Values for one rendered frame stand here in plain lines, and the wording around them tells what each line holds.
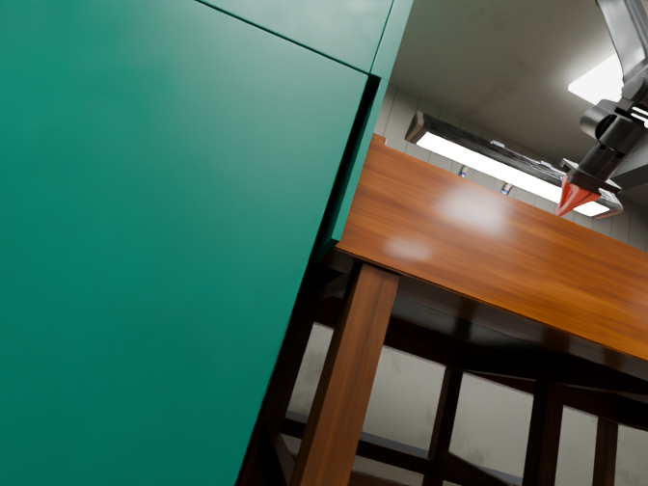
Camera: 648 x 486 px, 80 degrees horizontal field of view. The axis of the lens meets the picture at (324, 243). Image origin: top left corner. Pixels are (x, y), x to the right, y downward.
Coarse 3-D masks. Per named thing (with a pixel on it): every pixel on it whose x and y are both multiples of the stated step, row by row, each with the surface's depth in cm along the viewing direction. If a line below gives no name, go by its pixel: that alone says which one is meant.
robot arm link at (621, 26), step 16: (608, 0) 82; (624, 0) 78; (608, 16) 80; (624, 16) 76; (640, 16) 74; (608, 32) 80; (624, 32) 75; (640, 32) 72; (624, 48) 74; (640, 48) 70; (624, 64) 73; (640, 64) 68; (624, 80) 71
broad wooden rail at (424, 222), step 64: (384, 192) 58; (448, 192) 60; (384, 256) 55; (448, 256) 58; (512, 256) 60; (576, 256) 63; (640, 256) 66; (512, 320) 62; (576, 320) 60; (640, 320) 63
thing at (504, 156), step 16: (416, 112) 102; (416, 128) 98; (432, 128) 98; (448, 128) 100; (416, 144) 104; (464, 144) 99; (480, 144) 100; (496, 160) 100; (512, 160) 101; (528, 160) 105; (496, 176) 107; (544, 176) 102; (560, 176) 104; (608, 192) 110; (608, 208) 105
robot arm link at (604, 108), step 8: (632, 80) 67; (640, 80) 65; (632, 88) 66; (640, 88) 65; (624, 96) 67; (632, 96) 66; (640, 96) 65; (600, 104) 76; (608, 104) 74; (616, 104) 69; (624, 104) 68; (632, 104) 66; (592, 112) 76; (600, 112) 75; (608, 112) 73; (616, 112) 72; (632, 112) 67; (640, 112) 67; (584, 120) 78; (592, 120) 75; (600, 120) 74; (584, 128) 78; (592, 128) 75; (600, 128) 74; (592, 136) 77; (600, 136) 75
